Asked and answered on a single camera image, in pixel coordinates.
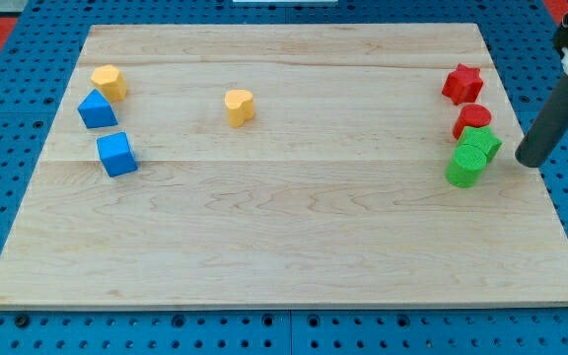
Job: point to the green star block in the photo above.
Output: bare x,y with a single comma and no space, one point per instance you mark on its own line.
483,139

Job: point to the red star block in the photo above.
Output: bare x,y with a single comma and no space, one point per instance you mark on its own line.
463,85

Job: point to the yellow heart block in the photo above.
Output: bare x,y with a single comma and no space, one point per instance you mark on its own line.
239,106

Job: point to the wooden board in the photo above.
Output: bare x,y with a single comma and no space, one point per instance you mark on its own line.
333,196

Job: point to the blue cube block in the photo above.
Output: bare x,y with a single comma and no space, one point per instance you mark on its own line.
116,154

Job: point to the green cylinder block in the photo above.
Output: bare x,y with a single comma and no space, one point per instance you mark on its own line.
465,166

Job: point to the red cylinder block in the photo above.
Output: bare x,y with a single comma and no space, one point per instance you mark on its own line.
472,115

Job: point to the yellow hexagon block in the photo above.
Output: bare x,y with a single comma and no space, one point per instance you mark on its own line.
109,80

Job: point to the blue triangle block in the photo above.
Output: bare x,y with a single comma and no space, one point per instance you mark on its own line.
96,111

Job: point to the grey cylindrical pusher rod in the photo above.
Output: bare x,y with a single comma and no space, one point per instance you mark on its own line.
547,129

